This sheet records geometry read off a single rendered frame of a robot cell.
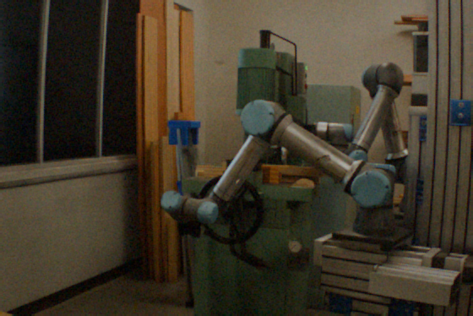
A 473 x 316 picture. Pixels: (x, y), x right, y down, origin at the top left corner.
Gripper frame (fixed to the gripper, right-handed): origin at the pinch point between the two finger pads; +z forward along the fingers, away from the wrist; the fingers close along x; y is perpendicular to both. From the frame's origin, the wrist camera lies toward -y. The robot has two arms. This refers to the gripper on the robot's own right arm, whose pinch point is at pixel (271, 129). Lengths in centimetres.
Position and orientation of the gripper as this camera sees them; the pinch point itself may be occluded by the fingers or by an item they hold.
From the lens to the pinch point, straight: 227.9
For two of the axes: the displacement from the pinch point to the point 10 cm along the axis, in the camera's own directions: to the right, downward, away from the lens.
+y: -2.8, -1.4, -9.5
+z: -9.5, -0.7, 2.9
